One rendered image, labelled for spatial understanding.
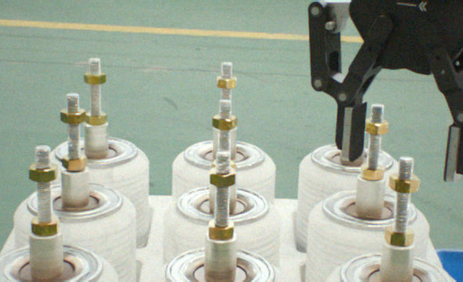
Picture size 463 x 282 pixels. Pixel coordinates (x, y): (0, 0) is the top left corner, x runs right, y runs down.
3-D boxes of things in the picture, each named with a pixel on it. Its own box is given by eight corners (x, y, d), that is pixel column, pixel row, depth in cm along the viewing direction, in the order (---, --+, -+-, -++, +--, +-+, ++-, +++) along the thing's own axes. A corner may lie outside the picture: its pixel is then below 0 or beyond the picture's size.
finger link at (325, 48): (339, -6, 62) (352, 82, 63) (314, -2, 63) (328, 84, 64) (322, 0, 60) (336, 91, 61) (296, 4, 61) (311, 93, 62)
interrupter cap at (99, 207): (9, 219, 73) (9, 211, 73) (52, 184, 80) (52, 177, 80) (102, 231, 71) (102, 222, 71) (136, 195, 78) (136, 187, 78)
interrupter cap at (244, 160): (183, 146, 90) (183, 139, 90) (261, 146, 91) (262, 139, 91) (183, 174, 83) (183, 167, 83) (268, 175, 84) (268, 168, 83)
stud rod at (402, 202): (388, 265, 64) (397, 159, 61) (390, 258, 65) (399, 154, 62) (403, 267, 63) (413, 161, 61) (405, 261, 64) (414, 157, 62)
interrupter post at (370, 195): (351, 208, 77) (353, 171, 76) (380, 208, 77) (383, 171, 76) (356, 220, 75) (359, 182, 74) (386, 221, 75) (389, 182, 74)
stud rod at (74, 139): (69, 188, 75) (66, 96, 72) (68, 183, 75) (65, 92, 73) (81, 187, 75) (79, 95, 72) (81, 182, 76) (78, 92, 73)
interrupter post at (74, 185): (55, 211, 75) (53, 171, 74) (67, 199, 77) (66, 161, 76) (83, 214, 74) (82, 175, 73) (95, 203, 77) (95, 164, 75)
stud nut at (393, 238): (382, 244, 63) (383, 232, 63) (385, 233, 65) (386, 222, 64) (412, 248, 62) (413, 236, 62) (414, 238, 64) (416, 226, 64)
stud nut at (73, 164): (62, 171, 74) (62, 160, 73) (61, 163, 75) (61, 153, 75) (88, 169, 74) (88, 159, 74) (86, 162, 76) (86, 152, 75)
